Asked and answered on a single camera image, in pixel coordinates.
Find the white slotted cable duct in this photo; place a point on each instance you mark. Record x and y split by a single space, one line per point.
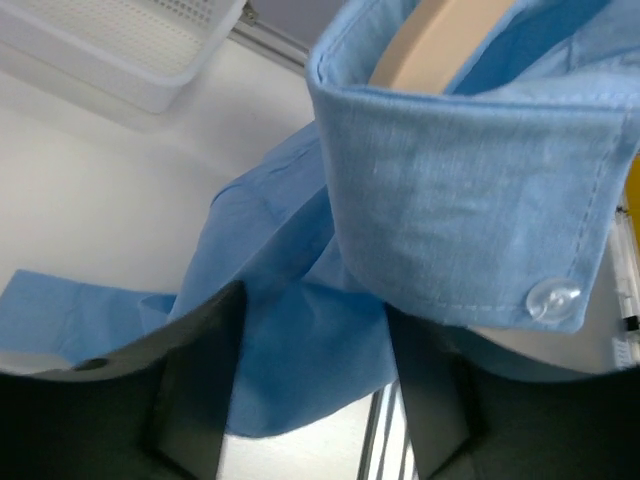
623 248

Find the aluminium front rail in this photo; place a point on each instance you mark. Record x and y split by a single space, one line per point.
387 452

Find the white perforated plastic basket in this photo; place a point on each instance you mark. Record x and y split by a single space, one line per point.
143 52

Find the beige wooden clothes hanger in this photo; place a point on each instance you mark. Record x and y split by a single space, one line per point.
434 42

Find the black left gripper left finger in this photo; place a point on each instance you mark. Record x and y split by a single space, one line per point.
154 409

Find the aluminium right frame strut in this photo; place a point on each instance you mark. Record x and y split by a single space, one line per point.
267 41

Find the blue button-up shirt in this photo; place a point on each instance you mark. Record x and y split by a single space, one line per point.
486 206

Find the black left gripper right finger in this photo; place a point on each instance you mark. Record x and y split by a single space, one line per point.
476 411

